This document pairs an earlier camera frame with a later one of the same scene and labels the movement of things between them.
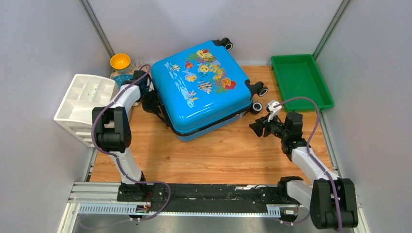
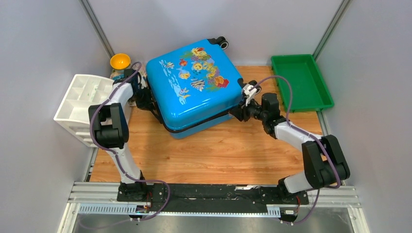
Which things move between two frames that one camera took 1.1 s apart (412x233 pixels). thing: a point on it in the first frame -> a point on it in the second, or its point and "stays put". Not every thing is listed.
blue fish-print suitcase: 197,89 stays put
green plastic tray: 299,75 stays put
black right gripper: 257,128 -> 240,112
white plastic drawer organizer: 85,92 stays put
